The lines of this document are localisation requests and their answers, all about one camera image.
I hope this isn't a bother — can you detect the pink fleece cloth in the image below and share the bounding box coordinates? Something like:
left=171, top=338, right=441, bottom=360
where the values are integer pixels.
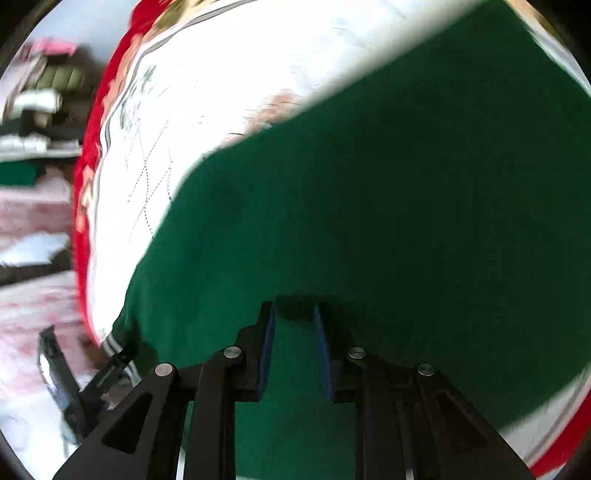
left=0, top=178, right=75, bottom=241

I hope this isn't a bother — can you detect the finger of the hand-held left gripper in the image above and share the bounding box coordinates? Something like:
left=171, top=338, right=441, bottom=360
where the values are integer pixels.
left=79, top=353, right=139, bottom=409
left=38, top=325, right=90, bottom=441

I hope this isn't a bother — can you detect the green white varsity jacket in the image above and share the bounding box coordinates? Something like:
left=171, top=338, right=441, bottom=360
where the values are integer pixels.
left=102, top=0, right=591, bottom=478

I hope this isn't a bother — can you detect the white crumpled cloth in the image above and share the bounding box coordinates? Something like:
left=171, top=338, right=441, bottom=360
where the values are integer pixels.
left=0, top=232, right=71, bottom=267

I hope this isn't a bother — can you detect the dark green hanging garment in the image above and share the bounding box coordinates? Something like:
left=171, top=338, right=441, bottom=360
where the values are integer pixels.
left=0, top=164, right=37, bottom=188

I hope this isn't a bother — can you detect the white puffer jacket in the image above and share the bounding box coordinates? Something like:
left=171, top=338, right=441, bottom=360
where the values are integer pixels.
left=13, top=90, right=63, bottom=115

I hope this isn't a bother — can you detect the olive puffer jacket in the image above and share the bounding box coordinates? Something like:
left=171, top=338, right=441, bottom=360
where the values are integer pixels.
left=39, top=67, right=88, bottom=92

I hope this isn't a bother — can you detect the hot pink garment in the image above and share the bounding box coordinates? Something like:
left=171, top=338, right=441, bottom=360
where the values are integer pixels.
left=30, top=41, right=78, bottom=55

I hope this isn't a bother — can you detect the pink patterned fabric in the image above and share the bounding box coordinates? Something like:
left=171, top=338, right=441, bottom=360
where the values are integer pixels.
left=0, top=270, right=100, bottom=444

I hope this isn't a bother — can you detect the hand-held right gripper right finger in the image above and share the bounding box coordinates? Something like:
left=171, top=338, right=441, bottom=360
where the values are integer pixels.
left=313, top=302, right=536, bottom=480

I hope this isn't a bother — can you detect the red floral blanket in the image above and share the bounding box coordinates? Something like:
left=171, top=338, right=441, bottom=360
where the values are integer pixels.
left=71, top=0, right=578, bottom=478

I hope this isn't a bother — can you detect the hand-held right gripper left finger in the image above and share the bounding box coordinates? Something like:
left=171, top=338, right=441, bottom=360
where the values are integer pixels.
left=52, top=301, right=278, bottom=480

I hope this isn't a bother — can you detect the white quilted floral cloth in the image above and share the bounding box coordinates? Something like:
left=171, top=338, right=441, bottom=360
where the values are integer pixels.
left=85, top=0, right=589, bottom=467

